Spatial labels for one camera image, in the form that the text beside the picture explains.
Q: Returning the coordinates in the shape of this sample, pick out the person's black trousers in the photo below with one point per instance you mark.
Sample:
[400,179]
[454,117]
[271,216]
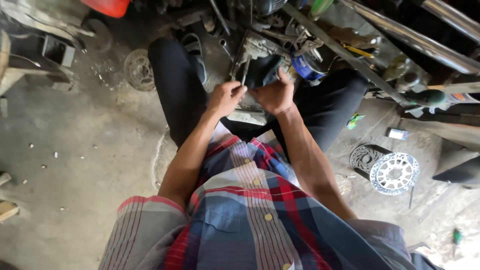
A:
[180,86]

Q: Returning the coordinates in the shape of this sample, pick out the dark blue rag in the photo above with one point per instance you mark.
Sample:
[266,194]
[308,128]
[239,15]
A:
[262,71]

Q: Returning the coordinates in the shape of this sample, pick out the red plastic container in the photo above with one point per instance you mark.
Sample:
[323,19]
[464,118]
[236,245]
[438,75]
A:
[107,7]

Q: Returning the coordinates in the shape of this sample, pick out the person's plaid shirt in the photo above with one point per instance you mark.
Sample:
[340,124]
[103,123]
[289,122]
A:
[247,217]

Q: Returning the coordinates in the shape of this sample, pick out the grey metal tray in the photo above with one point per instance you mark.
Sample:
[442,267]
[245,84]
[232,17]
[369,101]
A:
[247,56]

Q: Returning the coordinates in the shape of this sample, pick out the person's right hand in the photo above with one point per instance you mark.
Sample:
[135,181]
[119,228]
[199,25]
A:
[275,95]

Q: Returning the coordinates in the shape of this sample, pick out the chrome exhaust pipe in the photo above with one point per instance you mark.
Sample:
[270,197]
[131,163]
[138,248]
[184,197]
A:
[412,37]

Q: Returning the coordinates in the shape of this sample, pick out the person's left hand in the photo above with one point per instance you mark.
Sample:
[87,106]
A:
[224,99]

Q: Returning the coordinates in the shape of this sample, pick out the green wrapper scrap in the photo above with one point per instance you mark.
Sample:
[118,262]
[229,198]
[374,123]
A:
[353,120]

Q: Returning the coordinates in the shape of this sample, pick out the small white blue box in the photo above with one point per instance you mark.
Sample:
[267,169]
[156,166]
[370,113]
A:
[397,134]

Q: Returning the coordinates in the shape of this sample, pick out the silver brake disc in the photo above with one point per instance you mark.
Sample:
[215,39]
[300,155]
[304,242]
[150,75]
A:
[394,173]

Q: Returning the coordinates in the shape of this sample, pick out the blue round tin can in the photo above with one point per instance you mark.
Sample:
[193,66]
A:
[307,65]

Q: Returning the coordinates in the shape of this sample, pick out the long dark metal bar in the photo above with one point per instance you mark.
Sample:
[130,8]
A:
[345,54]

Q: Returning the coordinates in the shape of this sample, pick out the rusty sprocket disc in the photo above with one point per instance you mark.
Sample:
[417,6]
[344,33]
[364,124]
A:
[139,70]

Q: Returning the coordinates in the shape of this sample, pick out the green plastic bottle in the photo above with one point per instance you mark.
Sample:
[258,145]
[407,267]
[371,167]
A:
[318,7]

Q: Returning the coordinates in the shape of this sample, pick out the thin metal rod tool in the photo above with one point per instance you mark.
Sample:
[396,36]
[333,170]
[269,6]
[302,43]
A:
[245,71]

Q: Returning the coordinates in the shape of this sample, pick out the person's grey sandal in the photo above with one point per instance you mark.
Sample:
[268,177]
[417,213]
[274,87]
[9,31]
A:
[195,52]

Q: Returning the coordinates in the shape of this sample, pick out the wooden block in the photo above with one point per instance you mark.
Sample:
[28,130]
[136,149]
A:
[7,210]

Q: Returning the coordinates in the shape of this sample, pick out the dark metal box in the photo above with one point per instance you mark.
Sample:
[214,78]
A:
[58,50]

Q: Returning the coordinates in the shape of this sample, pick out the person's left fingers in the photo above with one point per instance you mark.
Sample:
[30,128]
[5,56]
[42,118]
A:
[237,90]

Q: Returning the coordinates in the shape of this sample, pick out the dark brake disc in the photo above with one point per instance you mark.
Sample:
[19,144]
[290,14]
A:
[364,159]

